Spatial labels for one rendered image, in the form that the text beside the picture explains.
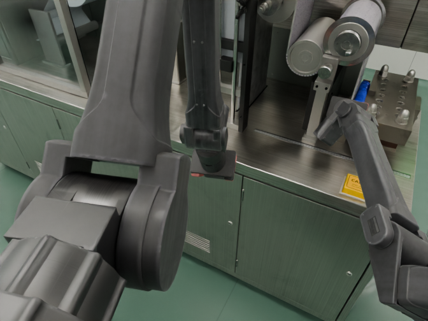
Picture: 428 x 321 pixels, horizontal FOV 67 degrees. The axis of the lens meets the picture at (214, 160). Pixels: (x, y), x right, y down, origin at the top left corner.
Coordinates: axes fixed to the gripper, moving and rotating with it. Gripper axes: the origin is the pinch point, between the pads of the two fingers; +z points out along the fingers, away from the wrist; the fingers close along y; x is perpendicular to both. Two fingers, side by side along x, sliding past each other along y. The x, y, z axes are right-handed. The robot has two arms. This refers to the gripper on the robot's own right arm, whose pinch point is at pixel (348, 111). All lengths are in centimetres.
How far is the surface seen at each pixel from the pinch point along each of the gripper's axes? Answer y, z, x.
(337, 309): 20, 25, -81
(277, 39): -38, 35, 23
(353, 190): 8.7, -8.6, -22.0
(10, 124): -171, 9, -50
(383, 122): 11.1, 6.6, -1.0
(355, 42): -3.6, -4.4, 19.4
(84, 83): -103, -8, -13
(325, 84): -8.8, -1.9, 6.4
